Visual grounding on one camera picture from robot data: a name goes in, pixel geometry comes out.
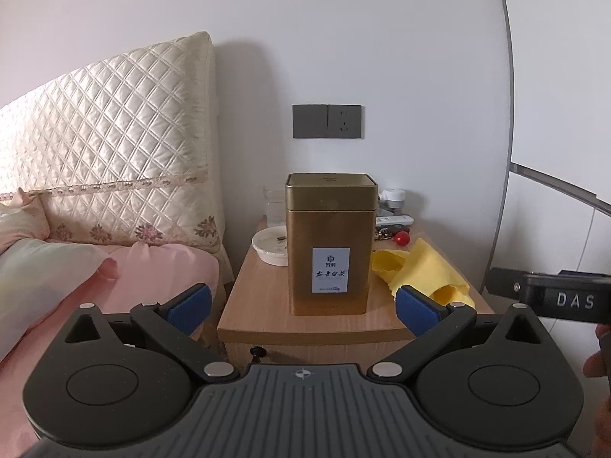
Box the white remote control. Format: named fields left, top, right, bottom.
left=375, top=215, right=415, bottom=230

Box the wooden nightstand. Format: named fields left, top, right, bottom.
left=217, top=214, right=497, bottom=374

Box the clear drinking glass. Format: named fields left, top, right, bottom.
left=263, top=186, right=288, bottom=228

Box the pink bed sheet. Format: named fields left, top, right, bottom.
left=0, top=242, right=221, bottom=458

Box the grey wall socket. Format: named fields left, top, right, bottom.
left=327, top=103, right=364, bottom=139

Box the grey wall switch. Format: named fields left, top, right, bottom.
left=292, top=103, right=329, bottom=139

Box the white round dish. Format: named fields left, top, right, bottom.
left=251, top=226, right=289, bottom=267

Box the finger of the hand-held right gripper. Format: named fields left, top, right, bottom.
left=484, top=267, right=526, bottom=304

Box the gold tea tin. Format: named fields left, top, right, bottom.
left=285, top=173, right=379, bottom=316

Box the grey door trim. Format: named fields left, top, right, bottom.
left=480, top=0, right=516, bottom=297

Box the person's right hand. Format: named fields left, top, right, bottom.
left=582, top=323, right=611, bottom=386

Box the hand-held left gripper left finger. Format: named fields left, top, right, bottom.
left=64, top=284, right=239, bottom=385

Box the dark metal rail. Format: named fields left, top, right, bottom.
left=510, top=163, right=611, bottom=213

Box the pink pillow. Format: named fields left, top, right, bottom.
left=0, top=190, right=51, bottom=255

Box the pale pastel duvet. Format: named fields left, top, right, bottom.
left=0, top=237, right=118, bottom=361

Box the yellow cleaning cloth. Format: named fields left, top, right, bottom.
left=371, top=237, right=477, bottom=310

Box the cream quilted headboard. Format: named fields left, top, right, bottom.
left=0, top=31, right=234, bottom=270

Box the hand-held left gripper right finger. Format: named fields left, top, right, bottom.
left=367, top=285, right=545, bottom=385

